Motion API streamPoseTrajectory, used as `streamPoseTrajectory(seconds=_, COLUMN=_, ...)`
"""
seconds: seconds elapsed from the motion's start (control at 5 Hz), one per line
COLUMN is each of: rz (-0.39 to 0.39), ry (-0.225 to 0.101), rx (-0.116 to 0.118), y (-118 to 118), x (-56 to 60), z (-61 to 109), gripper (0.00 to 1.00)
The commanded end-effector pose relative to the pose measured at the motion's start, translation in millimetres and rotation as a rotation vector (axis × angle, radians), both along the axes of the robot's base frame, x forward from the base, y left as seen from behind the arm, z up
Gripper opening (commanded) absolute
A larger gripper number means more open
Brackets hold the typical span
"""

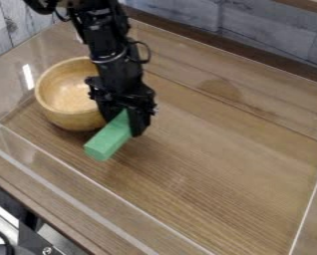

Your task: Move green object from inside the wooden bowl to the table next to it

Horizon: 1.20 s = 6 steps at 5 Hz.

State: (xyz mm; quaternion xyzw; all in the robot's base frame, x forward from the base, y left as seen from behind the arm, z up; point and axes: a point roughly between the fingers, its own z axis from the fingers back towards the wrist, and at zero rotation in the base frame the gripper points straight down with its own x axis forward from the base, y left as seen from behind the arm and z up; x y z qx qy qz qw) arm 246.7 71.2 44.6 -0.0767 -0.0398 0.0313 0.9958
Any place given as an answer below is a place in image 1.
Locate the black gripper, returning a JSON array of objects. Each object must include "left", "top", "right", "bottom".
[{"left": 85, "top": 55, "right": 156, "bottom": 137}]

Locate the green rectangular block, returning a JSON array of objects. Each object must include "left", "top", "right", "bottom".
[{"left": 84, "top": 111, "right": 132, "bottom": 161}]

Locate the wooden bowl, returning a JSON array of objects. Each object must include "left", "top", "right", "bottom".
[{"left": 35, "top": 57, "right": 105, "bottom": 131}]

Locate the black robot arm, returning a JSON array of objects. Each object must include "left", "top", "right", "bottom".
[{"left": 23, "top": 0, "right": 158, "bottom": 136}]

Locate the black metal bracket with bolt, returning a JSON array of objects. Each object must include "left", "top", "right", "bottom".
[{"left": 16, "top": 223, "right": 55, "bottom": 255}]

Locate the black cable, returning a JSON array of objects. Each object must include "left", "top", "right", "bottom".
[{"left": 0, "top": 228, "right": 16, "bottom": 255}]

